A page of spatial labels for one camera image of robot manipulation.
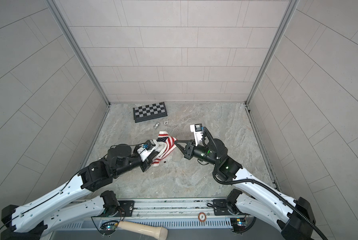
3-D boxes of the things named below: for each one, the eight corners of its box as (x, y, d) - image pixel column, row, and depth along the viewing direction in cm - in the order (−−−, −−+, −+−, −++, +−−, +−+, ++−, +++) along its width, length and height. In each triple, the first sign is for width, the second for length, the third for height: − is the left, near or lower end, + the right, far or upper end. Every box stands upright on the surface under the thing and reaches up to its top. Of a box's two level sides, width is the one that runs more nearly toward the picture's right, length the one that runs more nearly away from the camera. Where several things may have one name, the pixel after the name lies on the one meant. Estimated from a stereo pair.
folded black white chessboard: (134, 123, 106) (133, 120, 103) (134, 110, 114) (132, 107, 111) (167, 116, 110) (167, 113, 107) (165, 105, 118) (164, 101, 115)
